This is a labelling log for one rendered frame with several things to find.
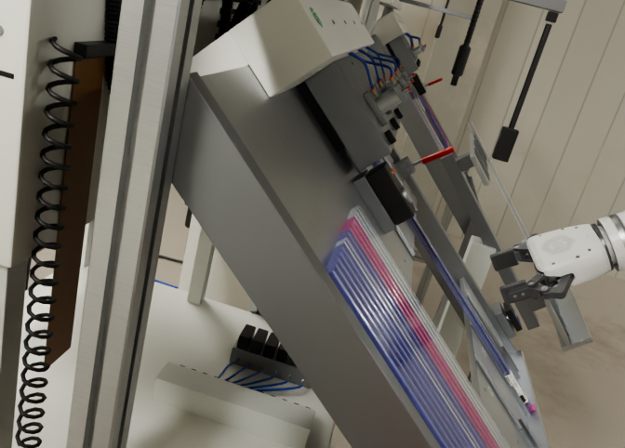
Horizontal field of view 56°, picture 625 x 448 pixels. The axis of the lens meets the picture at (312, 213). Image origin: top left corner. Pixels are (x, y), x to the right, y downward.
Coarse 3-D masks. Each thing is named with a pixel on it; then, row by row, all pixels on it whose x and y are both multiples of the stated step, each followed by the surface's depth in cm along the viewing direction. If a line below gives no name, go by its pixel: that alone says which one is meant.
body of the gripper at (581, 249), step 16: (592, 224) 90; (528, 240) 95; (544, 240) 93; (560, 240) 91; (576, 240) 90; (592, 240) 88; (544, 256) 90; (560, 256) 88; (576, 256) 87; (592, 256) 86; (608, 256) 87; (544, 272) 88; (560, 272) 87; (576, 272) 87; (592, 272) 87
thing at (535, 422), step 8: (520, 352) 117; (512, 360) 116; (520, 360) 115; (520, 368) 112; (528, 376) 109; (520, 384) 108; (528, 384) 107; (528, 392) 105; (536, 400) 103; (536, 408) 100; (528, 416) 99; (536, 416) 98; (528, 424) 97; (536, 424) 96; (536, 432) 95; (544, 432) 94; (536, 440) 93; (544, 440) 92
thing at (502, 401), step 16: (464, 288) 110; (480, 304) 116; (464, 320) 100; (480, 320) 107; (496, 336) 113; (480, 352) 93; (480, 368) 86; (496, 368) 98; (512, 368) 109; (480, 384) 82; (496, 384) 91; (496, 400) 85; (512, 400) 97; (496, 416) 80; (512, 416) 90; (512, 432) 84; (528, 432) 91
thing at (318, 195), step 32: (224, 96) 51; (256, 96) 59; (288, 96) 69; (256, 128) 54; (288, 128) 63; (320, 128) 75; (256, 160) 50; (288, 160) 58; (320, 160) 67; (384, 160) 102; (288, 192) 53; (320, 192) 61; (352, 192) 73; (320, 224) 56; (320, 256) 52
